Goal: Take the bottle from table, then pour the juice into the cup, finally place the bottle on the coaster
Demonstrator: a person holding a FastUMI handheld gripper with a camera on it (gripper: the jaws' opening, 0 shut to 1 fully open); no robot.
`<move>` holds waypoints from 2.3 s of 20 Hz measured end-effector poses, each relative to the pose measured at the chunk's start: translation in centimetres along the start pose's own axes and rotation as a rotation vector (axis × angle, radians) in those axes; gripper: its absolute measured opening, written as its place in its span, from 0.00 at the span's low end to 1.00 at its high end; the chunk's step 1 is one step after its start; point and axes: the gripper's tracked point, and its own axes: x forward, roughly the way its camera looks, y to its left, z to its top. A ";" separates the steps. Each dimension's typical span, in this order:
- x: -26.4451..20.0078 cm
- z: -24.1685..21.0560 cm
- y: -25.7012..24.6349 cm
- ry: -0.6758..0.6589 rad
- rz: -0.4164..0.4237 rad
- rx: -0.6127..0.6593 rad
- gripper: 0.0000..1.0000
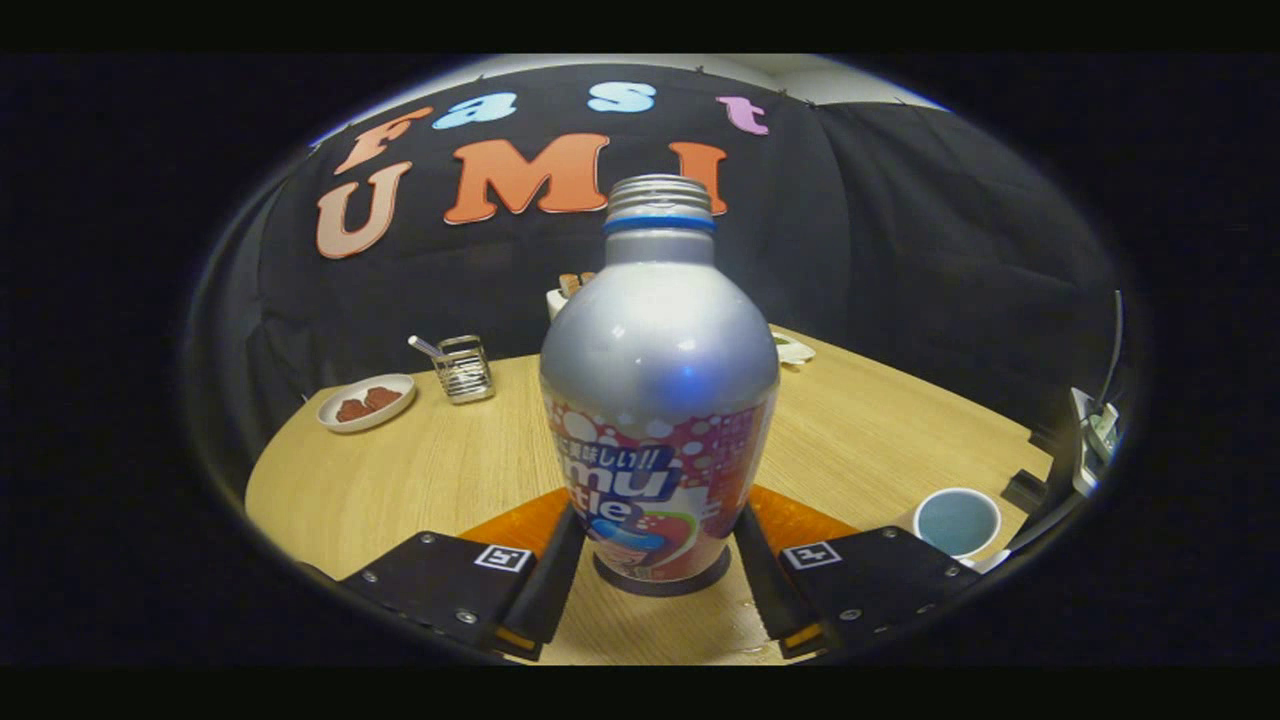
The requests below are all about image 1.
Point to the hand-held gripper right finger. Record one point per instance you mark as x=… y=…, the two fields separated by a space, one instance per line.
x=762 y=590

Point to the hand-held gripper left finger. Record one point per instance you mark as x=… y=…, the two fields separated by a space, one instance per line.
x=550 y=590

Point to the dark brown round coaster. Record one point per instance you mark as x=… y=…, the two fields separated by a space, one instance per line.
x=660 y=589

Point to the white cup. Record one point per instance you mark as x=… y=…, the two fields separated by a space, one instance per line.
x=955 y=522

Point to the silver juice bottle pink label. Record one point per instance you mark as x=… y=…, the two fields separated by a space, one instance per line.
x=655 y=350

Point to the wooden table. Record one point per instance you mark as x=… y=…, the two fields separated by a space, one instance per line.
x=440 y=470

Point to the small white divided tray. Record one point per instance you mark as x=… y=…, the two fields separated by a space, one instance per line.
x=795 y=350

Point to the brown food pieces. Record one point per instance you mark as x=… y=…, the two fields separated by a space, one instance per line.
x=368 y=403

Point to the white round plate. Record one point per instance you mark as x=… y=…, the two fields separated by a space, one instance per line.
x=345 y=422

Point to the black table clamp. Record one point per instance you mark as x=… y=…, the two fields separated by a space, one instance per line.
x=1025 y=490

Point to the white toaster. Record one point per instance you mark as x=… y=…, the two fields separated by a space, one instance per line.
x=557 y=303

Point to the toast slice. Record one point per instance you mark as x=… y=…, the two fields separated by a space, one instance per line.
x=572 y=283

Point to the white device on stand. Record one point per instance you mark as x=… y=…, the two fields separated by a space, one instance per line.
x=1092 y=440

